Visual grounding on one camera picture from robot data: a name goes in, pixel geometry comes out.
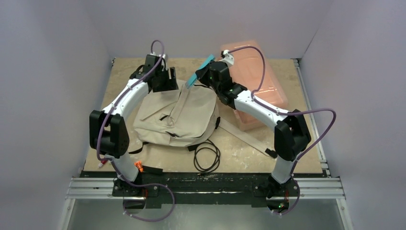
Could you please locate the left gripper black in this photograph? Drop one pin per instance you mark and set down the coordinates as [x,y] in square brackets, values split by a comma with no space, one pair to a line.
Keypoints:
[170,84]

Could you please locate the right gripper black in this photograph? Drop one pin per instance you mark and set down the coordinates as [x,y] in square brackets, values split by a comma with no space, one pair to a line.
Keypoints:
[202,73]

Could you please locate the beige backpack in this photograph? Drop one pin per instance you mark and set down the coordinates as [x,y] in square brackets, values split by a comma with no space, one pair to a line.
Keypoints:
[184,118]

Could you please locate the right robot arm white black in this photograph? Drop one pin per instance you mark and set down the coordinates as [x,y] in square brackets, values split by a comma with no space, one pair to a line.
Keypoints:
[291,133]

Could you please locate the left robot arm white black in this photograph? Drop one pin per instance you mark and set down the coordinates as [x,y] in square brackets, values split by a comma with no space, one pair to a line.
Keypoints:
[108,133]

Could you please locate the orange translucent plastic box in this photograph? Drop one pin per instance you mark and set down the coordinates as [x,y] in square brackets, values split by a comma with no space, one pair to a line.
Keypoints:
[247,70]

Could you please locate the orange small clip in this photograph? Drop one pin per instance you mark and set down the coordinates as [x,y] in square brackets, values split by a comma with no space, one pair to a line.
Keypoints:
[139,166]

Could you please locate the red white glue stick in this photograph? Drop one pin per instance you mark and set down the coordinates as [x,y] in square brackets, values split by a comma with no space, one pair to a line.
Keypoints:
[102,163]

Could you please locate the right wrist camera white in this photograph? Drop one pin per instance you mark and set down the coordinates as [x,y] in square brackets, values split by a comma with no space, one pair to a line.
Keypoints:
[227,57]

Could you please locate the black aluminium base frame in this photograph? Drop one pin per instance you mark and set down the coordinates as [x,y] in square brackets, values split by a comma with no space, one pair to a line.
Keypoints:
[212,189]

